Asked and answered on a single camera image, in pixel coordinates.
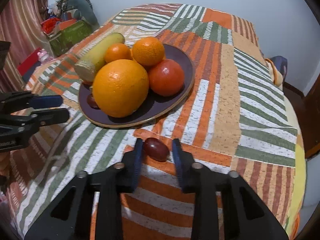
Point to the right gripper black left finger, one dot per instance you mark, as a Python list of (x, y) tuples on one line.
[(69, 215)]

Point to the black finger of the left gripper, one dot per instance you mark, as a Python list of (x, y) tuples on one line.
[(42, 118), (35, 101)]

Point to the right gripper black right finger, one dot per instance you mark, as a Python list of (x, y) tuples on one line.
[(245, 215)]

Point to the large orange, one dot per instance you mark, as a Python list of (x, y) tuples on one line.
[(120, 87)]

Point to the dark red jujube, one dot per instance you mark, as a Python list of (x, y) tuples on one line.
[(155, 149), (91, 102)]

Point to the small mandarin orange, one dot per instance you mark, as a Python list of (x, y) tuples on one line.
[(148, 51)]

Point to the red tomato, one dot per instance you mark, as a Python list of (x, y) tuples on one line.
[(166, 78)]

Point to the pink toy figure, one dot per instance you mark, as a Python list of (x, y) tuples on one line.
[(44, 57)]

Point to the striped pink curtain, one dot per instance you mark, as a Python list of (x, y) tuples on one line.
[(21, 26)]

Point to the striped patchwork bedspread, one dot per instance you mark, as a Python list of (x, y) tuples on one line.
[(235, 118)]

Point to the purple round plate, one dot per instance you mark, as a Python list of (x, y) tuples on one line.
[(153, 107)]

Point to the brown wooden door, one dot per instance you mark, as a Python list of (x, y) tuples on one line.
[(307, 111)]

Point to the blue bag behind bed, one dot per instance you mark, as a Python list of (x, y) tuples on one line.
[(280, 63)]

